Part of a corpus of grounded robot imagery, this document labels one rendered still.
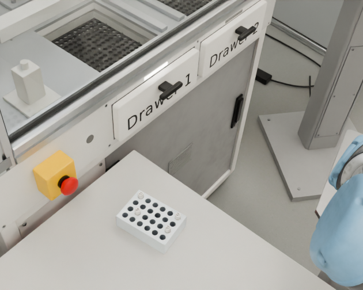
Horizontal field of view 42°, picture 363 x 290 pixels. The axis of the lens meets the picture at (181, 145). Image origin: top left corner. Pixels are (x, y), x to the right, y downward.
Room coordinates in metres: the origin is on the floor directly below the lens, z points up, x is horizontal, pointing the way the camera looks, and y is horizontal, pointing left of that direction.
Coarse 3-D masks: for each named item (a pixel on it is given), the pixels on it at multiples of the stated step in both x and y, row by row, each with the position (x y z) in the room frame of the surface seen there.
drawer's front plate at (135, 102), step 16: (192, 48) 0.97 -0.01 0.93; (176, 64) 0.90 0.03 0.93; (192, 64) 0.95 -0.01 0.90; (160, 80) 0.85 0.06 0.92; (176, 80) 0.90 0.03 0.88; (192, 80) 0.95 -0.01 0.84; (128, 96) 0.78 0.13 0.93; (144, 96) 0.80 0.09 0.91; (176, 96) 0.90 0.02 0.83; (128, 112) 0.76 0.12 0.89; (144, 112) 0.80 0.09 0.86
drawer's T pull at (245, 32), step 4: (240, 28) 1.10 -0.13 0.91; (244, 28) 1.10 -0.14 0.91; (252, 28) 1.10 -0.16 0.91; (236, 32) 1.09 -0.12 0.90; (240, 32) 1.09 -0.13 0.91; (244, 32) 1.08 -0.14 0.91; (248, 32) 1.09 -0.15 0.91; (252, 32) 1.10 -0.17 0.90; (240, 36) 1.06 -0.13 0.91; (244, 36) 1.07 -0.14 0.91; (240, 40) 1.06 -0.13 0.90
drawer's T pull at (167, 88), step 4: (164, 84) 0.85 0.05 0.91; (168, 84) 0.85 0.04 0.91; (176, 84) 0.85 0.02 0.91; (180, 84) 0.85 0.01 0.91; (160, 88) 0.83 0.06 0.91; (164, 88) 0.83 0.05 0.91; (168, 88) 0.83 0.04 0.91; (172, 88) 0.83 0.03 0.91; (176, 88) 0.84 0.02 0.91; (164, 92) 0.82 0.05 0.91; (168, 92) 0.82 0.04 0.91; (172, 92) 0.83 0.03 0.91; (160, 96) 0.81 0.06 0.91; (164, 96) 0.81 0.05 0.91; (168, 96) 0.82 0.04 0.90
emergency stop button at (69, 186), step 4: (64, 180) 0.56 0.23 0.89; (68, 180) 0.56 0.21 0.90; (72, 180) 0.56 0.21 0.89; (76, 180) 0.56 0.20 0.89; (64, 184) 0.55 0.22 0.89; (68, 184) 0.55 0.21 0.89; (72, 184) 0.55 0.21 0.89; (76, 184) 0.56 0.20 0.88; (60, 188) 0.54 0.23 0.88; (64, 188) 0.54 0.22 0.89; (68, 188) 0.54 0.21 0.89; (72, 188) 0.55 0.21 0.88; (76, 188) 0.56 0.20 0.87; (64, 192) 0.54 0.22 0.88; (68, 192) 0.54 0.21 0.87; (72, 192) 0.55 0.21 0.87
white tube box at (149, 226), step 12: (132, 204) 0.58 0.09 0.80; (144, 204) 0.58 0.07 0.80; (156, 204) 0.59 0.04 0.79; (120, 216) 0.55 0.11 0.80; (132, 216) 0.55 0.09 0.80; (144, 216) 0.56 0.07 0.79; (156, 216) 0.56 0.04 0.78; (168, 216) 0.56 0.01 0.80; (132, 228) 0.53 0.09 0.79; (144, 228) 0.52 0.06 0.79; (156, 228) 0.52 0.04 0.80; (180, 228) 0.54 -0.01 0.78; (144, 240) 0.51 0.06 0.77; (156, 240) 0.50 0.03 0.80; (168, 240) 0.50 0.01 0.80
